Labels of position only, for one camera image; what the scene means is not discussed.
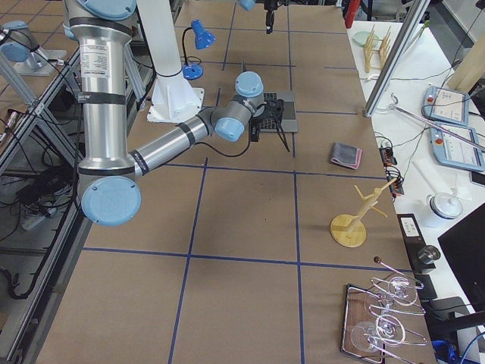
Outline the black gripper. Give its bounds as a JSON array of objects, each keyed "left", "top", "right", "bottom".
[
  {"left": 249, "top": 105, "right": 270, "bottom": 142},
  {"left": 264, "top": 0, "right": 277, "bottom": 34}
]

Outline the grey laptop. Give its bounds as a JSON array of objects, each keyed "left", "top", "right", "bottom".
[{"left": 241, "top": 60, "right": 300, "bottom": 133}]

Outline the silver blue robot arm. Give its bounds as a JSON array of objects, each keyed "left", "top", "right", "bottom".
[
  {"left": 64, "top": 1, "right": 267, "bottom": 226},
  {"left": 238, "top": 0, "right": 280, "bottom": 34}
]

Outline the blue desk lamp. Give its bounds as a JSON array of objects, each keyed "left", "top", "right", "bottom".
[{"left": 182, "top": 19, "right": 217, "bottom": 80}]

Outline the pale green plate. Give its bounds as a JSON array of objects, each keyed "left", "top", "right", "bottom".
[{"left": 352, "top": 31, "right": 380, "bottom": 47}]

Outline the folded grey pink cloth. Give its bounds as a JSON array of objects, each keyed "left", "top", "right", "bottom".
[{"left": 330, "top": 142, "right": 362, "bottom": 170}]

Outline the wooden dish rack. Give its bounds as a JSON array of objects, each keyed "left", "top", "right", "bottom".
[{"left": 363, "top": 27, "right": 391, "bottom": 74}]

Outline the wooden mug tree stand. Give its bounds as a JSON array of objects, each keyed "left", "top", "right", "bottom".
[{"left": 330, "top": 177, "right": 396, "bottom": 248}]

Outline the reacher grabber stick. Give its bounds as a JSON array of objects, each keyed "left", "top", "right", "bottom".
[{"left": 390, "top": 93, "right": 485, "bottom": 152}]

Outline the upper teach pendant tablet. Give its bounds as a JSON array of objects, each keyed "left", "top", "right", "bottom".
[{"left": 421, "top": 86, "right": 470, "bottom": 126}]

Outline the teach pendant tablet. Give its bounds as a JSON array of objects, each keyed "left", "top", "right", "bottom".
[
  {"left": 430, "top": 122, "right": 484, "bottom": 172},
  {"left": 421, "top": 86, "right": 470, "bottom": 126}
]

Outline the lower teach pendant tablet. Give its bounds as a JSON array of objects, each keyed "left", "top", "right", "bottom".
[{"left": 430, "top": 122, "right": 484, "bottom": 172}]

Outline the clear wine glass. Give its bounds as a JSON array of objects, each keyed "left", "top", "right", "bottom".
[
  {"left": 350, "top": 321, "right": 381, "bottom": 353},
  {"left": 388, "top": 277, "right": 418, "bottom": 306}
]

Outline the black monitor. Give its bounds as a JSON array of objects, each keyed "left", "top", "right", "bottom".
[{"left": 438, "top": 210, "right": 484, "bottom": 311}]

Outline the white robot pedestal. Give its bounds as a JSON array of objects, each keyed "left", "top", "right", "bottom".
[{"left": 136, "top": 0, "right": 205, "bottom": 123}]

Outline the aluminium frame post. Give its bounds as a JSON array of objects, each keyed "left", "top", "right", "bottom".
[{"left": 364, "top": 0, "right": 430, "bottom": 118}]

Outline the wire glass holder tray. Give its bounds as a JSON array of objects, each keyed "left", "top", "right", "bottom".
[{"left": 339, "top": 256, "right": 428, "bottom": 363}]

